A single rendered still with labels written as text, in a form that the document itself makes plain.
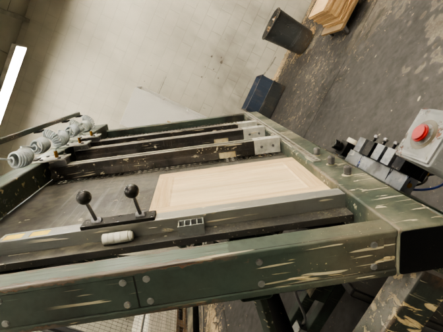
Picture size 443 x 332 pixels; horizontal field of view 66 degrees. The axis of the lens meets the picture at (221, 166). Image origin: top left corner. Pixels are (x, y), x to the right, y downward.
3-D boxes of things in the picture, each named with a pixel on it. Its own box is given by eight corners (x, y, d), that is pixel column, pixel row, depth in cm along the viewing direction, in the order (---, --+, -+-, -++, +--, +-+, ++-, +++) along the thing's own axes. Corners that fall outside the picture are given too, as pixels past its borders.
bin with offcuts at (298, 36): (320, 25, 504) (282, 3, 491) (303, 57, 513) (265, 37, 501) (308, 29, 553) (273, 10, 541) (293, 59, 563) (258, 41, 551)
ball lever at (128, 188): (148, 222, 93) (137, 190, 84) (134, 224, 93) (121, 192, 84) (148, 211, 96) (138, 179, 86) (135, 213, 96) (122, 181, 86)
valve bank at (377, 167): (478, 175, 97) (413, 140, 92) (450, 217, 100) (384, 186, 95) (383, 141, 145) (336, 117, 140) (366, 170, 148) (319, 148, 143)
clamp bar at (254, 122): (258, 132, 217) (255, 94, 211) (70, 156, 211) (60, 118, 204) (255, 130, 227) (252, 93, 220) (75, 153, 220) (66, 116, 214)
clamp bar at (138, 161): (281, 152, 162) (278, 101, 155) (26, 186, 155) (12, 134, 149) (276, 147, 171) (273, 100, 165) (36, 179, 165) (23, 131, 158)
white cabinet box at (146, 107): (262, 147, 517) (135, 86, 478) (245, 180, 528) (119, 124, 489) (254, 139, 576) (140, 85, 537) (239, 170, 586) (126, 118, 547)
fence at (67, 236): (345, 207, 96) (345, 193, 95) (-1, 256, 91) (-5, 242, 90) (338, 200, 101) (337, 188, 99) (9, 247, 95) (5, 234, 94)
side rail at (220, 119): (245, 127, 277) (244, 114, 274) (109, 145, 271) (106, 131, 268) (243, 126, 285) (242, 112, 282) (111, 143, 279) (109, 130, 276)
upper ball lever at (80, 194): (104, 228, 93) (88, 197, 83) (89, 230, 92) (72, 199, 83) (105, 217, 95) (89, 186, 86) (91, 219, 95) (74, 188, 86)
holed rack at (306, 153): (321, 161, 123) (321, 159, 123) (313, 162, 123) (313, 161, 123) (248, 112, 282) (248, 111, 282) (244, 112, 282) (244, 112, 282)
